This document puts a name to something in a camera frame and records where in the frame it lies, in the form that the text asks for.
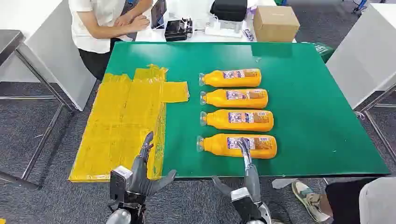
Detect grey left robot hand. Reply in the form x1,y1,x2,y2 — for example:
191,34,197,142
129,131,177,198

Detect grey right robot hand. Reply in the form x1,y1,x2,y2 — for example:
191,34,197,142
212,137,262,203

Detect orange drink bottle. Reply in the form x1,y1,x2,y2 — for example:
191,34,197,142
196,133,278,160
199,89,269,109
199,109,275,133
198,68,262,88

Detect white table foot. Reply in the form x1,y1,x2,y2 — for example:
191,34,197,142
272,178,298,190

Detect yellow plastic sheet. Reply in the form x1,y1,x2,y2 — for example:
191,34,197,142
68,64,190,183

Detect pale sneaker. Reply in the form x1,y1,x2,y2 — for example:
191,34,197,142
291,180,332,224

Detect green table mat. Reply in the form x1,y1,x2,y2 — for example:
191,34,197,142
105,41,390,181

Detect seated person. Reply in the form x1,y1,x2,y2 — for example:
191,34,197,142
291,175,396,224

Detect small printed packet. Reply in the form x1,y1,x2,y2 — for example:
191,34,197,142
242,28,256,42

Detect black controller device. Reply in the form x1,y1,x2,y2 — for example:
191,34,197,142
164,18,194,42

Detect white power strip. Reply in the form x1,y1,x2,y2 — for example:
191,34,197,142
204,26,244,39

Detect person at desk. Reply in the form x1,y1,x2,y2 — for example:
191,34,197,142
68,0,155,82

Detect brown cardboard box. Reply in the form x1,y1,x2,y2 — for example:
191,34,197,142
253,5,301,43

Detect white panel table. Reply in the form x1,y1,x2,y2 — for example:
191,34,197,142
0,0,98,112

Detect white table with steel legs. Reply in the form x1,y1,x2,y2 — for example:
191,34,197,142
326,2,396,165

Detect white desk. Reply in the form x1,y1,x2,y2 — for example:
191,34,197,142
135,0,297,43

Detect black carry case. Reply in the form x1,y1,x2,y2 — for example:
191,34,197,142
209,0,248,22

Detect blue chair base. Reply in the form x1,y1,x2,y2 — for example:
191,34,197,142
352,0,369,15

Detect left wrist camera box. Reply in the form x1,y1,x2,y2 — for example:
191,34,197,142
109,165,134,204

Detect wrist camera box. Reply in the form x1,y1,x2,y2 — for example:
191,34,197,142
230,187,264,224
109,165,134,204

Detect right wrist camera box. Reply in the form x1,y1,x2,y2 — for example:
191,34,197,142
230,187,264,224

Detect steel frame table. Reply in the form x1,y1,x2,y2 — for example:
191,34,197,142
0,29,77,191

